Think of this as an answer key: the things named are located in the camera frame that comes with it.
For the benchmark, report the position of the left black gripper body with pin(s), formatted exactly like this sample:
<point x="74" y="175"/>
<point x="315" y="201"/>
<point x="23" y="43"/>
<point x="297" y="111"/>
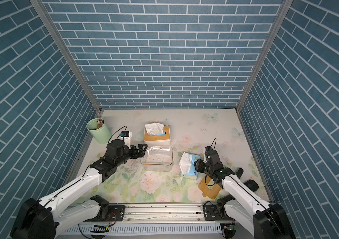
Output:
<point x="127" y="154"/>

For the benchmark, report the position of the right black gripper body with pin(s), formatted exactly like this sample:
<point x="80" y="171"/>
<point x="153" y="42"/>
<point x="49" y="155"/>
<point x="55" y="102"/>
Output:
<point x="210" y="171"/>

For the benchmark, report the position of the clear plastic tissue box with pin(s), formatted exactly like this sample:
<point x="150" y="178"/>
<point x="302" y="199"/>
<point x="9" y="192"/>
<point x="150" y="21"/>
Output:
<point x="158" y="158"/>

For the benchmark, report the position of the dark bamboo lid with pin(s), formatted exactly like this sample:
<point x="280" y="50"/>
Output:
<point x="207" y="189"/>

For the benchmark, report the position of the white tissue box base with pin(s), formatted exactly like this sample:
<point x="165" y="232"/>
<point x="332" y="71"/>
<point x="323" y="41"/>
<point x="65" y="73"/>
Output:
<point x="159" y="143"/>

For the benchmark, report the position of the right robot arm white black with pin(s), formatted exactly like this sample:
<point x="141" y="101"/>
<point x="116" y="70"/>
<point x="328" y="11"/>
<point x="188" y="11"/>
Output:
<point x="262" y="219"/>

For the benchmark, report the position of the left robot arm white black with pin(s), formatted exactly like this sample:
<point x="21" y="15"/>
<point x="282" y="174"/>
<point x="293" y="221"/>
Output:
<point x="51" y="215"/>

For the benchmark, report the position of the green pen cup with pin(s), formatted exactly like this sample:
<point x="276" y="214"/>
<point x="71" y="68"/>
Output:
<point x="101" y="135"/>

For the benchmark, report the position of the pens in cup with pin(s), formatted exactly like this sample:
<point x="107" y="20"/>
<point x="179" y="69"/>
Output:
<point x="99" y="123"/>

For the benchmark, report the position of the green circuit board right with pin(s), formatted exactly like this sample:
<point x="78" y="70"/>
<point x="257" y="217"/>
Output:
<point x="230" y="227"/>

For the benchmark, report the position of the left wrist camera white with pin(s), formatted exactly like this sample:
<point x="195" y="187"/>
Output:
<point x="126" y="137"/>

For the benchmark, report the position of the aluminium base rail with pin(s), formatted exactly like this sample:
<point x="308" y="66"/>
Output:
<point x="166" y="213"/>

